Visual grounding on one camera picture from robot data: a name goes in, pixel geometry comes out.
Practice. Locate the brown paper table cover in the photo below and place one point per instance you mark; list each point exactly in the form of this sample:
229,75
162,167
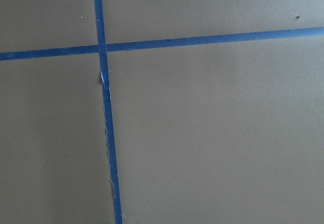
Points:
161,111

